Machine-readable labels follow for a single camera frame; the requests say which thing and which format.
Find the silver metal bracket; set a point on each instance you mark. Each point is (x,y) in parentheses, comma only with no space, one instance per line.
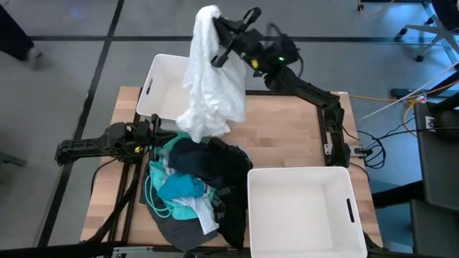
(132,252)

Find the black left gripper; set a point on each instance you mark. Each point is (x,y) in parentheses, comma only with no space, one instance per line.
(145,138)

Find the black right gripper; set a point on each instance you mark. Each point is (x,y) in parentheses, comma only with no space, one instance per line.
(247,43)

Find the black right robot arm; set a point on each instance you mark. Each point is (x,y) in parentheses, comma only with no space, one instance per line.
(305,91)

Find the black rounded device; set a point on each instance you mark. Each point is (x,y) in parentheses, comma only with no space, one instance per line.
(446,125)

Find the black floor rail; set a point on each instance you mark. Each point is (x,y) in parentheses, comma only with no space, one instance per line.
(405,93)

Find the black floor beam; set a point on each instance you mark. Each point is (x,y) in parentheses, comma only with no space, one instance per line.
(398,195)

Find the navy blue garment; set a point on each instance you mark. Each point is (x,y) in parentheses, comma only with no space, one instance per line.
(190,157)

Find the dark grey garment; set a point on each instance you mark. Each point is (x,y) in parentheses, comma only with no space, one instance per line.
(179,233)

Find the black aluminium frame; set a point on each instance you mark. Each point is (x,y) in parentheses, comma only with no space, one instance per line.
(125,200)

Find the white plastic bin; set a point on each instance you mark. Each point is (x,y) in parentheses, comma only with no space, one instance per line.
(165,89)
(297,215)

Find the grey stand foot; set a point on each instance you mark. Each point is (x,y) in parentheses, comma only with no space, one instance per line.
(12,159)

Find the white-legged office chair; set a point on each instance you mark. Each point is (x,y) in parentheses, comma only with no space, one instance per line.
(441,28)

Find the person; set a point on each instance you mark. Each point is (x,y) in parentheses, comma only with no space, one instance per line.
(14,36)

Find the pile of mixed clothes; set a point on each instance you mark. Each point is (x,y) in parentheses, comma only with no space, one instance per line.
(157,175)

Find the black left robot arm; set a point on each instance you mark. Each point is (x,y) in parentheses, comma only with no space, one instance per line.
(89,145)

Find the black cart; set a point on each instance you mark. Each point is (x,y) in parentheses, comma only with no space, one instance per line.
(437,172)

